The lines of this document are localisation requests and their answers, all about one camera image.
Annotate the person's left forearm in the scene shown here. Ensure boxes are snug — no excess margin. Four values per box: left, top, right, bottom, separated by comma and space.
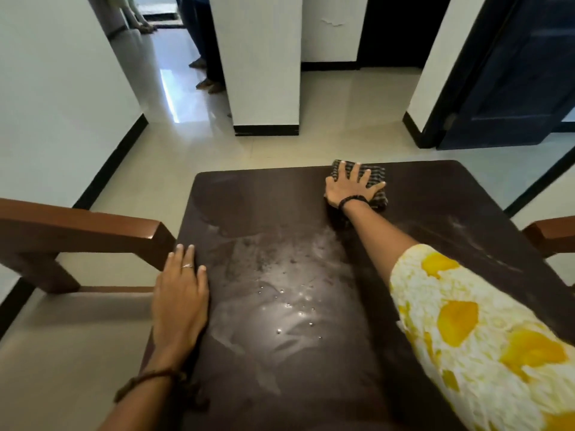
98, 368, 189, 431

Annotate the black cord bracelet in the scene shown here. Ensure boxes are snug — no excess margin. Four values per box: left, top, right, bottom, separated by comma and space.
337, 194, 370, 211

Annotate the brown bead bracelet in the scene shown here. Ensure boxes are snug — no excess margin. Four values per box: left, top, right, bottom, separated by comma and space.
113, 368, 187, 403

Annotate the wooden chair with beige cushion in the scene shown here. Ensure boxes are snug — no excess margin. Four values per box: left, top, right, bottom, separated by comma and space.
0, 198, 177, 431
522, 215, 575, 292

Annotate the person's right hand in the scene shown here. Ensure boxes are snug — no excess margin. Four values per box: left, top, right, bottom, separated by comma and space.
324, 161, 387, 211

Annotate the dark checkered cleaning cloth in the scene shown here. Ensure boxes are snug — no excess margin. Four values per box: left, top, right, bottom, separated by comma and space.
330, 159, 389, 211

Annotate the person's right forearm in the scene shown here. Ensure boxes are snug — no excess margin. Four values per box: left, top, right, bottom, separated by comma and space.
343, 199, 421, 283

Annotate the person's left hand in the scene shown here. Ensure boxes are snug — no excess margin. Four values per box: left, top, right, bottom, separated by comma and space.
150, 243, 211, 362

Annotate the dark blue door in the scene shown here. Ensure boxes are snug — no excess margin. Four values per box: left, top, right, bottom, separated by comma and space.
422, 0, 575, 151

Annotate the white and yellow patterned garment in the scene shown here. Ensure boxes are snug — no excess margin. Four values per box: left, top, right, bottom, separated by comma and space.
388, 243, 575, 431

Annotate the dark brown table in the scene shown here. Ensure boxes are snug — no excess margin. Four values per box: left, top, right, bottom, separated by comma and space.
139, 159, 575, 431

